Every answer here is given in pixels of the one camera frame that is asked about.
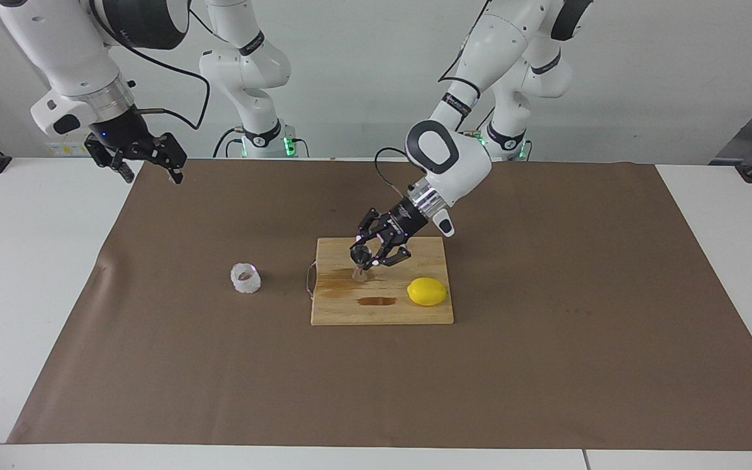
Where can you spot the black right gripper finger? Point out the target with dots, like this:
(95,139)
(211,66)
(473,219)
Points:
(170,156)
(111,161)

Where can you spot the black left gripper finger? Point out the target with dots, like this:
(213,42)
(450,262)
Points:
(369,228)
(392,254)

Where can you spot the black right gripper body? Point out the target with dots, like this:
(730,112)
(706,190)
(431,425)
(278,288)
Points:
(121,134)

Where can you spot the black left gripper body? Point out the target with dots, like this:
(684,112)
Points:
(405,222)

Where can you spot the steel jigger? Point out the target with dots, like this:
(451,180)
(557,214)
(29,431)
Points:
(360,274)

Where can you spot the clear textured glass cup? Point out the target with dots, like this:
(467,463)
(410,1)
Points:
(245,284)

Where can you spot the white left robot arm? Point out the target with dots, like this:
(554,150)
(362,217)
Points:
(454,156)

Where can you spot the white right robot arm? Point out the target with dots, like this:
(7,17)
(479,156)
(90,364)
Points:
(69,52)

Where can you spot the white socket box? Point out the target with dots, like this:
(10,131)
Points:
(66,150)

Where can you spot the yellow lemon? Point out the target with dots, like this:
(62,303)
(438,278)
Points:
(427,292)

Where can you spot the wooden cutting board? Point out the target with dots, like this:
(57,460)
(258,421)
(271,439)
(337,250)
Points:
(415,313)

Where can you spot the brown paper table mat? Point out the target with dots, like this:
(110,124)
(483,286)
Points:
(219,378)

